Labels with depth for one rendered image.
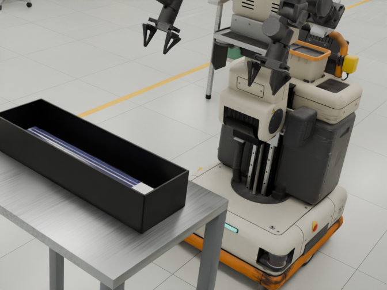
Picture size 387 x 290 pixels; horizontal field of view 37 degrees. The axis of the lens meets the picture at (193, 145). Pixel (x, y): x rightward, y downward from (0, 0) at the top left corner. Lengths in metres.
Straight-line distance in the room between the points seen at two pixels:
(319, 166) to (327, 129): 0.17
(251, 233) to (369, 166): 1.46
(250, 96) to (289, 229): 0.59
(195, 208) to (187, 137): 2.09
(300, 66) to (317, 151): 0.36
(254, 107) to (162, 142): 1.41
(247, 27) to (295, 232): 0.86
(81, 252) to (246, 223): 1.17
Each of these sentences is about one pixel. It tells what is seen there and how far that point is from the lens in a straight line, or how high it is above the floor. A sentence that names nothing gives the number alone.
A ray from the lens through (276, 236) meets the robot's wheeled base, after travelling 2.40.
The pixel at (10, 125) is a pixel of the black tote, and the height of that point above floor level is 0.90.
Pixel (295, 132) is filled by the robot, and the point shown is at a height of 0.69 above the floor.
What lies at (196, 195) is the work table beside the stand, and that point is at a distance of 1.60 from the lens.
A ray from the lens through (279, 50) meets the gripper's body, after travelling 1.81.
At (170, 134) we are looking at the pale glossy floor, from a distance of 3.64.
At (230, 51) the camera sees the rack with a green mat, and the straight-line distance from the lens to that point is 4.13.
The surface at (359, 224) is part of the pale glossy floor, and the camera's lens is 3.13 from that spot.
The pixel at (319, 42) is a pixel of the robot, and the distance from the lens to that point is 2.67.
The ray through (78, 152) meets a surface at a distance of 1.67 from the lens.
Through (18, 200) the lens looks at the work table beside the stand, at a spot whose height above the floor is 0.80.
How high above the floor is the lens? 1.67
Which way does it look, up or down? 28 degrees down
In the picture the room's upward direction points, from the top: 7 degrees clockwise
